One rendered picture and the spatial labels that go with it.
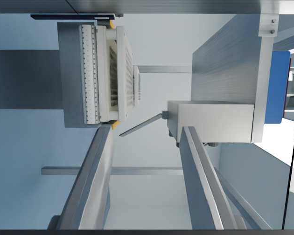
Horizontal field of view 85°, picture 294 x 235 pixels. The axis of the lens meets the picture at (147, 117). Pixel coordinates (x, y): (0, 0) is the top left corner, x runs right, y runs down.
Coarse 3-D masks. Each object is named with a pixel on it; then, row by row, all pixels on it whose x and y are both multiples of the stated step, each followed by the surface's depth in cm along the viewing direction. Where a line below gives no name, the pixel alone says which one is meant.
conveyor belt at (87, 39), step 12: (84, 36) 40; (84, 48) 41; (96, 48) 42; (84, 60) 41; (96, 60) 42; (84, 72) 42; (96, 72) 43; (84, 84) 42; (96, 84) 43; (84, 96) 43; (96, 96) 43; (84, 108) 44; (96, 108) 44; (84, 120) 44; (96, 120) 44
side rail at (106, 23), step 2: (98, 20) 40; (100, 20) 40; (102, 20) 40; (104, 20) 40; (106, 20) 40; (108, 20) 40; (98, 22) 40; (100, 22) 40; (102, 22) 40; (104, 22) 40; (106, 22) 40; (108, 22) 40; (98, 24) 40; (100, 24) 40; (102, 24) 40; (104, 24) 40; (106, 24) 40; (108, 24) 40; (106, 26) 41; (108, 26) 41; (114, 40) 52; (116, 40) 52; (116, 42) 54
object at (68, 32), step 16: (64, 32) 43; (64, 48) 43; (64, 64) 44; (80, 64) 44; (64, 80) 44; (80, 80) 44; (64, 96) 45; (80, 96) 45; (64, 112) 46; (80, 112) 46
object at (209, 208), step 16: (192, 128) 10; (192, 144) 9; (192, 160) 8; (208, 160) 8; (192, 176) 8; (208, 176) 7; (192, 192) 8; (208, 192) 6; (192, 208) 8; (208, 208) 6; (224, 208) 6; (192, 224) 8; (208, 224) 6; (224, 224) 6; (240, 224) 6
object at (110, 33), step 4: (108, 28) 41; (112, 28) 41; (108, 32) 40; (112, 32) 40; (108, 36) 41; (112, 36) 41; (112, 112) 44; (116, 112) 44; (112, 116) 44; (116, 116) 44
